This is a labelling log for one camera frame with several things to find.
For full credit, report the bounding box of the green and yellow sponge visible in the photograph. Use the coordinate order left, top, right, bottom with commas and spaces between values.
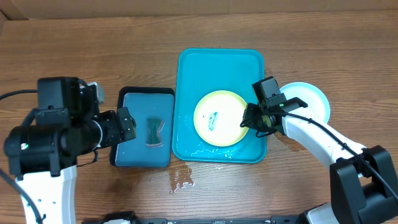
146, 118, 164, 147

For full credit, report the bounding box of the yellow plate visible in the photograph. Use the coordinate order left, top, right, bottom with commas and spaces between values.
193, 90, 248, 147

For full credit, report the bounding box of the light blue plate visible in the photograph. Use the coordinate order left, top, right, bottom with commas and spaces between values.
280, 82, 331, 123

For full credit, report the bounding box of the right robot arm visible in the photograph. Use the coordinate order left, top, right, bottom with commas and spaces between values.
240, 77, 397, 224

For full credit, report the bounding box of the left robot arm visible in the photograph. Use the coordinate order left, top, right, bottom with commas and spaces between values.
4, 77, 136, 223

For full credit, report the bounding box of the small black water tray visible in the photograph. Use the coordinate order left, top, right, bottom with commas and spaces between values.
109, 86, 175, 168

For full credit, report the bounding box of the large teal serving tray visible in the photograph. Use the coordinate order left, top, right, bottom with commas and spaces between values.
172, 49, 267, 164

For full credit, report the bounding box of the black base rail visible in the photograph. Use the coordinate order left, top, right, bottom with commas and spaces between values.
81, 211, 305, 224

